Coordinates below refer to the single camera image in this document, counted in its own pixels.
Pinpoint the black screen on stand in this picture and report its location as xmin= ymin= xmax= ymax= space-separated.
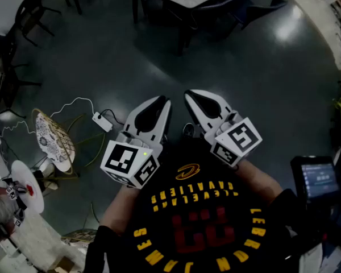
xmin=290 ymin=155 xmax=341 ymax=204

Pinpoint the gold wire chair patterned cushion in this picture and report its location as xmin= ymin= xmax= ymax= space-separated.
xmin=31 ymin=108 xmax=106 ymax=179

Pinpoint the dark frame wicker chair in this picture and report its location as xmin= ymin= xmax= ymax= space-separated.
xmin=15 ymin=0 xmax=63 ymax=47

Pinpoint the thin white cable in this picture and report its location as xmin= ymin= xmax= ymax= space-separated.
xmin=49 ymin=96 xmax=96 ymax=118
xmin=0 ymin=120 xmax=36 ymax=135

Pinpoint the white round disc red mark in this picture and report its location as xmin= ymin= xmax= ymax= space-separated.
xmin=10 ymin=160 xmax=45 ymax=214

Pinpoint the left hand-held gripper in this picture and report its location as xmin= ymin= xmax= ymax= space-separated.
xmin=100 ymin=96 xmax=171 ymax=189

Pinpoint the person's dark shoe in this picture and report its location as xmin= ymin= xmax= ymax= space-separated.
xmin=182 ymin=123 xmax=196 ymax=138

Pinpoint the person's left forearm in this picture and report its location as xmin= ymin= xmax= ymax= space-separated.
xmin=101 ymin=184 xmax=144 ymax=236

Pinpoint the thin black adapter cable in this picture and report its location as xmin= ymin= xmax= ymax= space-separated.
xmin=100 ymin=109 xmax=126 ymax=126

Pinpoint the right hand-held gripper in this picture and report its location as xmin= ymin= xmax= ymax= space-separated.
xmin=184 ymin=89 xmax=263 ymax=168

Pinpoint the person's black printed jersey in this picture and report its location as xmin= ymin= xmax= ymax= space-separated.
xmin=84 ymin=137 xmax=326 ymax=273

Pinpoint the person's right forearm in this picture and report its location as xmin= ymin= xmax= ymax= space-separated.
xmin=235 ymin=158 xmax=284 ymax=208

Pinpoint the white power adapter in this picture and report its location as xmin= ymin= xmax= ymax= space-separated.
xmin=92 ymin=111 xmax=114 ymax=133

